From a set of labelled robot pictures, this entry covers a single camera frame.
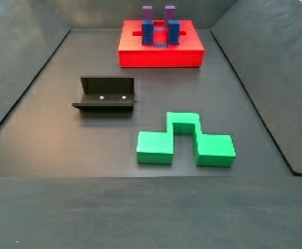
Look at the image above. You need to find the red board base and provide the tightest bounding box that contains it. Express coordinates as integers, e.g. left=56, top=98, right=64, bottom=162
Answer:
left=117, top=20, right=204, bottom=68

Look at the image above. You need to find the black angle bracket holder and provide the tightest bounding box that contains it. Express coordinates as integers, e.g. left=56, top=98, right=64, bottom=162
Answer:
left=72, top=76, right=135, bottom=110

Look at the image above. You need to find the blue U-shaped block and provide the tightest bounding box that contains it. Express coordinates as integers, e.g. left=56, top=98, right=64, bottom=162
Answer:
left=142, top=19, right=179, bottom=48

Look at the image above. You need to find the green zigzag block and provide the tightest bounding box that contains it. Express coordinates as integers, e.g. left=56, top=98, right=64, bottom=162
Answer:
left=135, top=112, right=236, bottom=167

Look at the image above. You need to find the purple U-shaped block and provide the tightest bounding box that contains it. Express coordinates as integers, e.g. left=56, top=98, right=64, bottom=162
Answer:
left=142, top=5, right=176, bottom=20

